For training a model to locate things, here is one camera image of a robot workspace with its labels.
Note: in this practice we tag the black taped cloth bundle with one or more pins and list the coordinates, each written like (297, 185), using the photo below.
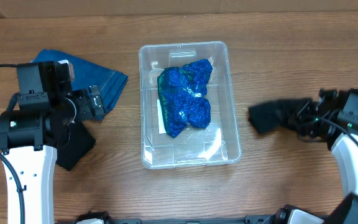
(270, 115)

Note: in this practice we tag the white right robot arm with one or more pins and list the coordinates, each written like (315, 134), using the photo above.
(333, 120)

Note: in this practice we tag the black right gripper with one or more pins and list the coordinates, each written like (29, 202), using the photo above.
(299, 112)

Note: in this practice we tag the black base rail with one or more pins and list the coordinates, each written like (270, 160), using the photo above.
(103, 217)

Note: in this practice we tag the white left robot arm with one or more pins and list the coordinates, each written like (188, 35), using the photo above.
(42, 122)

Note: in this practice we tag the black folded cloth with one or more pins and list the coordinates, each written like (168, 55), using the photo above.
(80, 142)

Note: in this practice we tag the clear plastic storage bin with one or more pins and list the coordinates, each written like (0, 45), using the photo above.
(217, 144)

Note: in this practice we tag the blue sequin cloth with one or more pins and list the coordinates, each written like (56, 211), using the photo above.
(182, 91)

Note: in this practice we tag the white paper label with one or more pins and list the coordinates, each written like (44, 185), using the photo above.
(161, 126)

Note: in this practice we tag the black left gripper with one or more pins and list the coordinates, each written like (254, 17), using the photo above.
(87, 112)

